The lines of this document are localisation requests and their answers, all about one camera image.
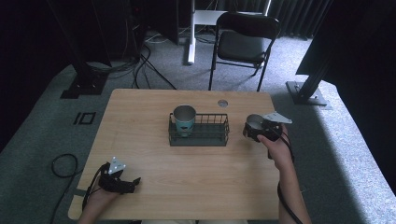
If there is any black stand with metal base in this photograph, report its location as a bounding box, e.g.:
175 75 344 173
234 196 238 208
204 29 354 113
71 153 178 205
285 46 335 107

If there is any person's left hand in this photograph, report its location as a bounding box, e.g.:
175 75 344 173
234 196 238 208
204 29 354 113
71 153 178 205
85 186 120 213

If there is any person's right hand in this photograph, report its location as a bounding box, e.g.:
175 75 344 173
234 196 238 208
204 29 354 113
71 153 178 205
257 124 295 172

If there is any left hand-held gripper cable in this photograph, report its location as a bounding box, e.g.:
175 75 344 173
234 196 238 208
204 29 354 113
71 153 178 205
49 162 111 224

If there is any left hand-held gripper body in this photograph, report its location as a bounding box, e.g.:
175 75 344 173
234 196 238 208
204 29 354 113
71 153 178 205
98 156 136 194

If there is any black stand with square base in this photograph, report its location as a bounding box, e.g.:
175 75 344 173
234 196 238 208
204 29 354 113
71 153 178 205
46 0 110 100

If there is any teal labelled metal cup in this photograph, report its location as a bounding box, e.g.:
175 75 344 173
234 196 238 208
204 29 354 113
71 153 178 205
173 105 197 138

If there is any hand-held gripper cable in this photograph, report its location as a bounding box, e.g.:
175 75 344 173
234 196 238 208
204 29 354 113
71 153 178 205
267 124 304 224
49 162 111 224

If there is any right hand-held gripper cable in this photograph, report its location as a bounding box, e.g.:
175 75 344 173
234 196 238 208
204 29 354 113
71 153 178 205
267 124 304 224

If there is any dark curtain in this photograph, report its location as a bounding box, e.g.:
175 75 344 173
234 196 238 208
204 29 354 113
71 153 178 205
267 0 332 40

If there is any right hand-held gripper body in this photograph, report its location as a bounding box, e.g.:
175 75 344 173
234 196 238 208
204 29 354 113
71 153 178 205
258 111 293 143

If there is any dark wire basket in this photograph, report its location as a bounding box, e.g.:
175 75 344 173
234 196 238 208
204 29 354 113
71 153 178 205
168 112 231 147

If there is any bundle of black floor cables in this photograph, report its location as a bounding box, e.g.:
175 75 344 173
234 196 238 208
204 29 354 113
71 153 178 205
87 31 177 91

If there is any black folding chair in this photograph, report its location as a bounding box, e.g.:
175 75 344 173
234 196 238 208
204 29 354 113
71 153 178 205
208 11 281 92

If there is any plain metal cup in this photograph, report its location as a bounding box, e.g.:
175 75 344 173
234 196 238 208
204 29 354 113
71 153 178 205
246 113 265 132

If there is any black looped cable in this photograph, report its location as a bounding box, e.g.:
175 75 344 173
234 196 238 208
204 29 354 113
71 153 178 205
50 153 79 179

